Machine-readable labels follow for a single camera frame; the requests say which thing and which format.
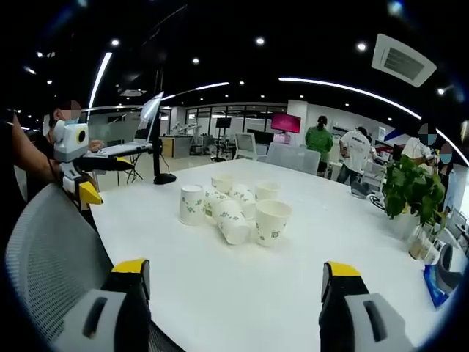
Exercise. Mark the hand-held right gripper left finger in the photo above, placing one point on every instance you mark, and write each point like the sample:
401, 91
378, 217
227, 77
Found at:
110, 319

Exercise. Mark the white office chair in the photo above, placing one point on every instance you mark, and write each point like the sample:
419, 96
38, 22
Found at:
244, 143

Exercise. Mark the glass plant vase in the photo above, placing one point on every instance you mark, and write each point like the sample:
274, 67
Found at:
421, 243

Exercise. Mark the long ceiling light strip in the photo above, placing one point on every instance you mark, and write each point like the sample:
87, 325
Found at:
348, 88

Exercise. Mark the black laptop stand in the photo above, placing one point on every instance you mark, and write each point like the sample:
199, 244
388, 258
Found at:
158, 161

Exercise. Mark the ceiling air vent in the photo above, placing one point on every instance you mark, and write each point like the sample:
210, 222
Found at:
403, 60

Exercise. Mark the green potted plant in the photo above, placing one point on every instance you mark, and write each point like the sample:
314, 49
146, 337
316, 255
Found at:
414, 190

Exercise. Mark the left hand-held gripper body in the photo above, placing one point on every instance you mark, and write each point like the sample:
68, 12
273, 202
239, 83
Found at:
69, 143

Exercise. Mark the small grey object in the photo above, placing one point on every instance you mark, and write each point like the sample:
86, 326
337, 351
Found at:
360, 190

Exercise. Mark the black monitor on stand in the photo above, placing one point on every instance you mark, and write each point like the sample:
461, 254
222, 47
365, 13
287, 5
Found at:
223, 123

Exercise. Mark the grey mesh office chair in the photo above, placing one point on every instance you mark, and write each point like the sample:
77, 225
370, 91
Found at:
55, 249

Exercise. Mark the pink screen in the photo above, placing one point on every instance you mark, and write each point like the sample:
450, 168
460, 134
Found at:
286, 122

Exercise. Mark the pile of paper cups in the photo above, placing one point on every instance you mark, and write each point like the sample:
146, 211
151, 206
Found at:
234, 216

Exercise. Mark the grey and white device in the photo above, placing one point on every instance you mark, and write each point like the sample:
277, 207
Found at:
450, 267

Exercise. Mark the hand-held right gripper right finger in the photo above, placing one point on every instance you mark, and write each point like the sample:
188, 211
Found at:
348, 322

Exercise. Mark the blue packet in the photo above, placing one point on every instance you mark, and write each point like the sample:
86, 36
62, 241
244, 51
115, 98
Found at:
434, 287

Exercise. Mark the short ceiling light strip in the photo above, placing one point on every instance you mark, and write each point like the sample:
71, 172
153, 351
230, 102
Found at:
99, 78
205, 87

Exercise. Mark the silver laptop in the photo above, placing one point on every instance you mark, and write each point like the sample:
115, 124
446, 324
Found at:
148, 117

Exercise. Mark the white table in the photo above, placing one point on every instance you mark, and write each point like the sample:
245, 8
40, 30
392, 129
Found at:
227, 293

